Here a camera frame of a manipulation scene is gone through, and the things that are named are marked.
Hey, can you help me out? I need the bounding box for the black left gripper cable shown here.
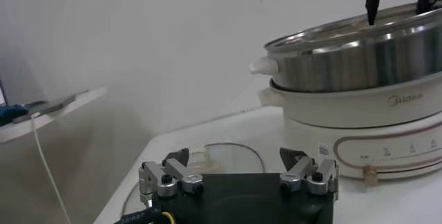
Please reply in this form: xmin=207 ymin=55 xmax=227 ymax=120
xmin=113 ymin=206 xmax=177 ymax=224

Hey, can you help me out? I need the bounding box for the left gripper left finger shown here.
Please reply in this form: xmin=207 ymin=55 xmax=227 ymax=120
xmin=137 ymin=147 xmax=205 ymax=198

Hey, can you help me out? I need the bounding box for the black laptop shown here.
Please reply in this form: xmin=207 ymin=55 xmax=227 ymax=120
xmin=0 ymin=80 xmax=8 ymax=108

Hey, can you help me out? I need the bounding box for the glass lid with cream handle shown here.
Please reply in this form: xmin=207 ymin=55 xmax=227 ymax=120
xmin=120 ymin=142 xmax=267 ymax=218

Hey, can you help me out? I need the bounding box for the white charging cable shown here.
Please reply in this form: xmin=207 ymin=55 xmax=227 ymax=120
xmin=30 ymin=113 xmax=73 ymax=224

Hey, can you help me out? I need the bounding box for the black smartphone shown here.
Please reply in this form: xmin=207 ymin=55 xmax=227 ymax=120
xmin=12 ymin=93 xmax=77 ymax=124

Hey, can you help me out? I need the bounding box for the white side table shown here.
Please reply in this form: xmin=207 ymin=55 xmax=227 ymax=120
xmin=0 ymin=86 xmax=108 ymax=144

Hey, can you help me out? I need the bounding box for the perforated steel steamer basket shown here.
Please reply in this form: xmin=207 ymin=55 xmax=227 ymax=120
xmin=249 ymin=1 xmax=442 ymax=94

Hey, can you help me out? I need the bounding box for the cream electric cooker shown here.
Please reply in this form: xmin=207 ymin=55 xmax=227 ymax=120
xmin=258 ymin=71 xmax=442 ymax=187

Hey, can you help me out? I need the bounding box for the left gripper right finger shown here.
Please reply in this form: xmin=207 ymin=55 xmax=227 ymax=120
xmin=278 ymin=147 xmax=340 ymax=196

